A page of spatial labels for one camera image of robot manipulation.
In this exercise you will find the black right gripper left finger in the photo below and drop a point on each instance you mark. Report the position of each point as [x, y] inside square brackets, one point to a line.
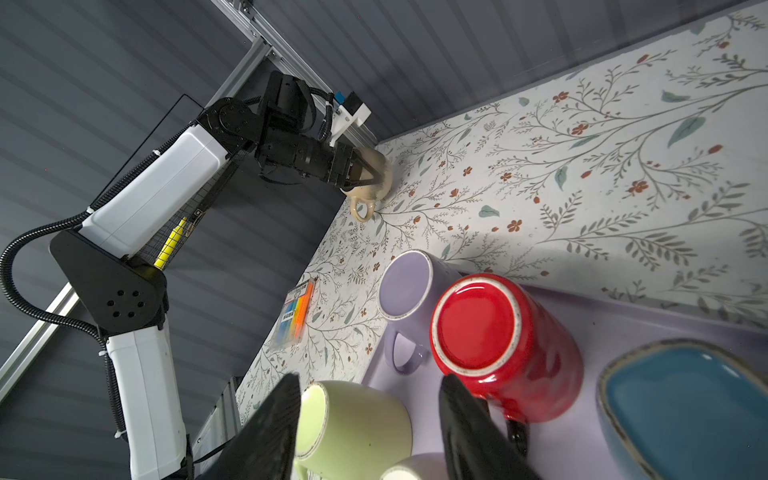
[265, 447]

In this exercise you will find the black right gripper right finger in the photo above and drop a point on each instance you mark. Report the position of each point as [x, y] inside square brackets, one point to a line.
[474, 448]

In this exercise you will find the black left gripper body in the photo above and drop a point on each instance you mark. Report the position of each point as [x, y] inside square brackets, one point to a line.
[336, 166]

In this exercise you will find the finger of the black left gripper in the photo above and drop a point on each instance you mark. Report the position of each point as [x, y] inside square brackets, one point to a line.
[371, 160]
[364, 178]

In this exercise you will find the beige speckled mug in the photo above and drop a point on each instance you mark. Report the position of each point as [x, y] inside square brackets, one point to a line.
[363, 200]

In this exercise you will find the light green mug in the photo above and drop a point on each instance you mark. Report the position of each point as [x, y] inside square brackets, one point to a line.
[350, 431]

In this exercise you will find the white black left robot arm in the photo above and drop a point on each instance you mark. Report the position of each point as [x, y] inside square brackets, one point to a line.
[292, 125]

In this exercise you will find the white mug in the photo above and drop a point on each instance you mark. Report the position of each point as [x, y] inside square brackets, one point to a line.
[424, 466]

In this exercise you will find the red mug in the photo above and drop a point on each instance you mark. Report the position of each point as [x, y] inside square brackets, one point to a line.
[506, 348]

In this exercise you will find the purple mug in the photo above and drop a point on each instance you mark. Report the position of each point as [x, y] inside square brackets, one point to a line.
[408, 293]

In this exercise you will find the blue polka dot mug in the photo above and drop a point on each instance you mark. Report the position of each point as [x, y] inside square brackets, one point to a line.
[684, 409]

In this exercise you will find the lavender plastic tray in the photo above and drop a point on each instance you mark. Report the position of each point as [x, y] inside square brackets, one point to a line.
[677, 408]

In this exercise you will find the colourful marker pack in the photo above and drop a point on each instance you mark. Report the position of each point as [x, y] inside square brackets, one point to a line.
[291, 323]

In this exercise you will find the black wire basket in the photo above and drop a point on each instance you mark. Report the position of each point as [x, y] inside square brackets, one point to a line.
[132, 210]

